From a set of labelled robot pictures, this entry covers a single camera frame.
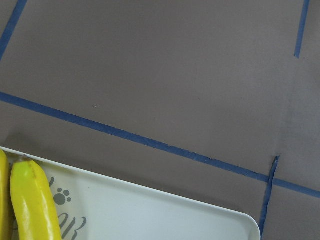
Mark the yellow banana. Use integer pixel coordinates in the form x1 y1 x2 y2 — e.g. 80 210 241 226
0 149 14 240
10 156 62 240

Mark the white bear tray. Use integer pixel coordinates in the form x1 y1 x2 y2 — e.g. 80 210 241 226
0 146 261 240

